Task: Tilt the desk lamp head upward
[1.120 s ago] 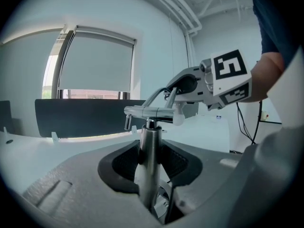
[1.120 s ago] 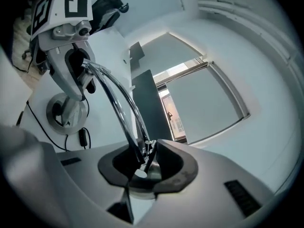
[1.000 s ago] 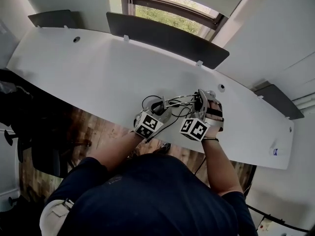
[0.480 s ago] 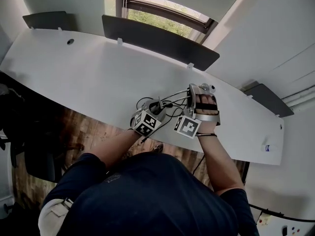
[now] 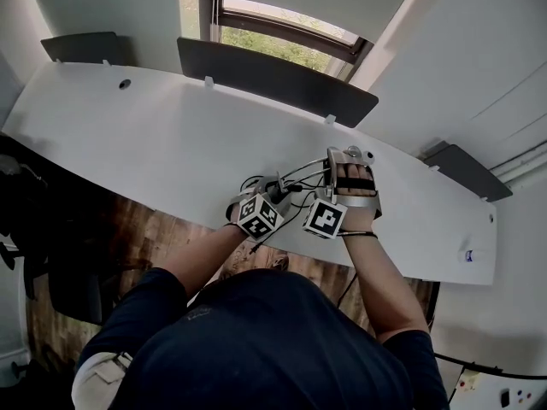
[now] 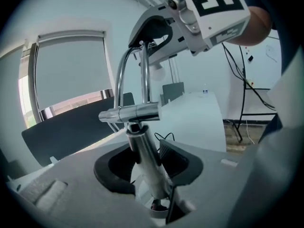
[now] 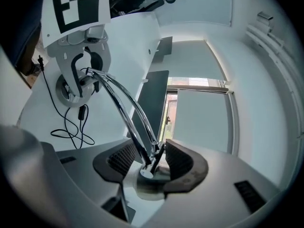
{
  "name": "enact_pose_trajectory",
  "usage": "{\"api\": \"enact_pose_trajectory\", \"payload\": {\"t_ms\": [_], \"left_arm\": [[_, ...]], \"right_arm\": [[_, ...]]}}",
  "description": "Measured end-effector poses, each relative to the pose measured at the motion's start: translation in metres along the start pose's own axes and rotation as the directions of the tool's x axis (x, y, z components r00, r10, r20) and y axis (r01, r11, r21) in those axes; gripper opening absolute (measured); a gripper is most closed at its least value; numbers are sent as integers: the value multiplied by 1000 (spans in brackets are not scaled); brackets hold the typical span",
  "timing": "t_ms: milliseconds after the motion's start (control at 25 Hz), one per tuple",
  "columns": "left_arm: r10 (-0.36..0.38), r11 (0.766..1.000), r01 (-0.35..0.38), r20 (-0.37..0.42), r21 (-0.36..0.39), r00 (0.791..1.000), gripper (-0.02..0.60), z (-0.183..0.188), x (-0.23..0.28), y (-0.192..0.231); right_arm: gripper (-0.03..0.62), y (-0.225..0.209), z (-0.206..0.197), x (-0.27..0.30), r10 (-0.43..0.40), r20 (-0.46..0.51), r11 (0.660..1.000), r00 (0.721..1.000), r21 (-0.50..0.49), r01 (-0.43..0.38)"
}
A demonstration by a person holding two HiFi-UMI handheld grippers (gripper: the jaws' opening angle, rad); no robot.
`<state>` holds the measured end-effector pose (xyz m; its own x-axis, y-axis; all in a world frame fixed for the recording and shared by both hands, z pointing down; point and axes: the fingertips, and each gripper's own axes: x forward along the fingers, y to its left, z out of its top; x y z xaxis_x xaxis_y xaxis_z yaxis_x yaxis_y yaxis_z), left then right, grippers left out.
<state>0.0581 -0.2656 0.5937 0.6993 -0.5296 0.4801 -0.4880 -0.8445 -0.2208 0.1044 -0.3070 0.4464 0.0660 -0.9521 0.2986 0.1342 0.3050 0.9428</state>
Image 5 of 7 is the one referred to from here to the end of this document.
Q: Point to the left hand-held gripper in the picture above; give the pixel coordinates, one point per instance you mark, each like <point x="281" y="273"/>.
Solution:
<point x="257" y="219"/>

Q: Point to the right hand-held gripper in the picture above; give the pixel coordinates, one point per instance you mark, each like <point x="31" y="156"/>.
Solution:
<point x="325" y="221"/>

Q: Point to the person's left forearm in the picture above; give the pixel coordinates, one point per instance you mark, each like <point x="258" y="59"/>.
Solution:
<point x="201" y="254"/>

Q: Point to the person's right forearm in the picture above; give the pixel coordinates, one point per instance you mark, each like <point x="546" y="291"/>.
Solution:
<point x="376" y="280"/>

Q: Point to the long dark grey desk divider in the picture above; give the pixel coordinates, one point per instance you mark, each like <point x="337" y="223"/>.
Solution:
<point x="273" y="75"/>

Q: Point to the white desk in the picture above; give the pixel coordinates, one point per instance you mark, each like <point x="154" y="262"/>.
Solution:
<point x="171" y="135"/>

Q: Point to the short dark grey desk divider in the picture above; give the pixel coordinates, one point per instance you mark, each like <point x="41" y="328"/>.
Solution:
<point x="81" y="47"/>
<point x="466" y="171"/>

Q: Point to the person's right hand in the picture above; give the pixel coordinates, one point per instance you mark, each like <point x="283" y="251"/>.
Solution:
<point x="354" y="172"/>

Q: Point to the person's dark blue shirt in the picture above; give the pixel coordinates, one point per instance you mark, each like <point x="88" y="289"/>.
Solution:
<point x="265" y="340"/>

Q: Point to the dark framed window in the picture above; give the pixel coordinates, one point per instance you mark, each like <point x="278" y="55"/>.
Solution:
<point x="273" y="20"/>

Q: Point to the small white bottle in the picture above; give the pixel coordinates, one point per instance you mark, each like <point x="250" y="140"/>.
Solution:
<point x="474" y="256"/>

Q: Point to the black office chair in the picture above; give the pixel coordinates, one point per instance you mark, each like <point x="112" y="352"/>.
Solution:
<point x="68" y="284"/>

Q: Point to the person's beige trousers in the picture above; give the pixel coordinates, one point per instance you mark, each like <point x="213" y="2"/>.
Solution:
<point x="96" y="378"/>

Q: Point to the white control box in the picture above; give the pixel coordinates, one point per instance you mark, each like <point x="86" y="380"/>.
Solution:
<point x="483" y="393"/>

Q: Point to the white wall conduits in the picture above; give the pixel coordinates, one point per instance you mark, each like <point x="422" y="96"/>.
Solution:
<point x="525" y="165"/>

